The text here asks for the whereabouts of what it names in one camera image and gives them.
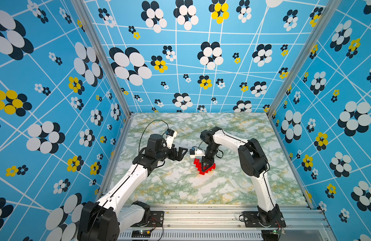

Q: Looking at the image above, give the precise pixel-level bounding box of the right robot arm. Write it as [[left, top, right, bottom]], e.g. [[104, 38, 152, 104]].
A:
[[194, 127, 285, 227]]

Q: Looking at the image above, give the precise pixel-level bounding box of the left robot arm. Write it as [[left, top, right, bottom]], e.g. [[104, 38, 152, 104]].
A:
[[77, 129, 187, 241]]

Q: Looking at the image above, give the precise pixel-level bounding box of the left aluminium corner post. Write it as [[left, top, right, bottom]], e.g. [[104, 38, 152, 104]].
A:
[[70, 0, 132, 118]]

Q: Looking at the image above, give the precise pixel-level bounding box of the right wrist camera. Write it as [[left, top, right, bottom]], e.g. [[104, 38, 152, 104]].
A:
[[189, 147, 205, 158]]

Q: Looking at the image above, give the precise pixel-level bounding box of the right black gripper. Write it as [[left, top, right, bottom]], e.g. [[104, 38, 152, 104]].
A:
[[200, 146, 219, 172]]

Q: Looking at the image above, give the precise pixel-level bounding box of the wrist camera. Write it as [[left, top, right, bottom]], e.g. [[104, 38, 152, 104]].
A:
[[189, 147, 205, 158], [165, 129, 177, 149]]

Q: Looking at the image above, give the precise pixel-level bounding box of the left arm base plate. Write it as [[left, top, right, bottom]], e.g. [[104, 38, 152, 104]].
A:
[[130, 210, 165, 229]]

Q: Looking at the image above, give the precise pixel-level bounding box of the left black circuit board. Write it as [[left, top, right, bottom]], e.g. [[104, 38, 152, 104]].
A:
[[131, 230, 152, 240]]

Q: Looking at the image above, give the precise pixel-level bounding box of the aluminium front rail frame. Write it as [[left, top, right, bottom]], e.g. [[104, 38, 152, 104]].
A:
[[116, 204, 336, 241]]

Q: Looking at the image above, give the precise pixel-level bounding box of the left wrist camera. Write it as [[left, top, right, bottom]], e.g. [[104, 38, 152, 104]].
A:
[[165, 129, 177, 149]]

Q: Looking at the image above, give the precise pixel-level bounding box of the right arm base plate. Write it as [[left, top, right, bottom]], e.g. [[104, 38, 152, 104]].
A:
[[240, 211, 286, 229]]

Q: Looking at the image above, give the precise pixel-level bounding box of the right aluminium corner post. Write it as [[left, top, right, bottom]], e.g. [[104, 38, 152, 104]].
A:
[[266, 0, 343, 119]]

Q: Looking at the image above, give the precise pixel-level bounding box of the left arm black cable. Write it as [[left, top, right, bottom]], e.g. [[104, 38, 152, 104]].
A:
[[138, 119, 169, 154]]

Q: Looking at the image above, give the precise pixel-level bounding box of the aluminium corner post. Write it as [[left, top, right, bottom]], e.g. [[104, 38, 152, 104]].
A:
[[266, 0, 343, 119], [70, 0, 132, 118]]

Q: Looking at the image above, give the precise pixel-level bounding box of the red long lego brick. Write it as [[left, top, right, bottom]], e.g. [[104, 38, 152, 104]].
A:
[[199, 170, 208, 175]]

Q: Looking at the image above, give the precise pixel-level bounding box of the right circuit board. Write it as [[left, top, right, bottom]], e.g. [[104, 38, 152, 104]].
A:
[[262, 230, 285, 241]]

